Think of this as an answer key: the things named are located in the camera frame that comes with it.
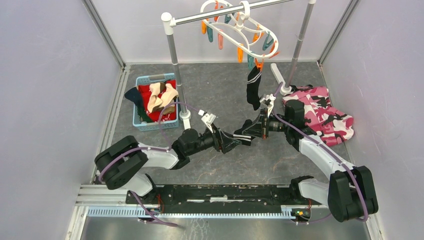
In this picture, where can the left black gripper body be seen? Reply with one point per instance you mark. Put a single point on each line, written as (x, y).
(217, 143)

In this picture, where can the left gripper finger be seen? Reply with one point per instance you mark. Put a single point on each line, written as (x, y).
(230, 145)
(235, 137)

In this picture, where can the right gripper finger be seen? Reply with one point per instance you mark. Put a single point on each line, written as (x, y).
(253, 125)
(254, 132)

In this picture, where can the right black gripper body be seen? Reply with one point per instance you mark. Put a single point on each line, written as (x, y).
(273, 123)

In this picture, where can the black white-striped sock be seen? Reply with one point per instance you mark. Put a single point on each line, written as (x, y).
(252, 87)

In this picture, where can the orange clothespin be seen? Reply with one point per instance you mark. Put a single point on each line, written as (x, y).
(203, 27)
(240, 53)
(259, 63)
(274, 50)

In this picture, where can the pink camouflage bag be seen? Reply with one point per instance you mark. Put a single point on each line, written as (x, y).
(331, 125)

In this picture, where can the white clip hanger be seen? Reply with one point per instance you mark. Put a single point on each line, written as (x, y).
(240, 28)

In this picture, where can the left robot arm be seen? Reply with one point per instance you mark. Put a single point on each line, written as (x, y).
(119, 165)

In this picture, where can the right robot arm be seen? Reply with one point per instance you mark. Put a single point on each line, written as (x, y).
(350, 192)

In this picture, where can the red sock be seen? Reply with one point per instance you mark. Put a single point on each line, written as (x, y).
(153, 116)

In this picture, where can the teal clothespin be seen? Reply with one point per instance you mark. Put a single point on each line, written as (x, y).
(269, 41)
(250, 62)
(210, 34)

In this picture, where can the beige sock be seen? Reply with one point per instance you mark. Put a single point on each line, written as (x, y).
(162, 94)

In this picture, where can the light blue plastic basket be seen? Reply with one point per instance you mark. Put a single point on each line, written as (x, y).
(168, 121)

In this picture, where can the pink clothespin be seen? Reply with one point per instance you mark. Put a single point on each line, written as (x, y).
(220, 39)

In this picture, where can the navy blue sock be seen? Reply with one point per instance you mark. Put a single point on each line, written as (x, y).
(134, 96)

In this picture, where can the silver white drying rack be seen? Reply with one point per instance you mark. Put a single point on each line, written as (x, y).
(210, 8)

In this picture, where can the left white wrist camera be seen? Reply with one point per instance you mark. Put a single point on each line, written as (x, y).
(207, 119)

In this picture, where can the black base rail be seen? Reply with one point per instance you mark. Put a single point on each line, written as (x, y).
(224, 199)

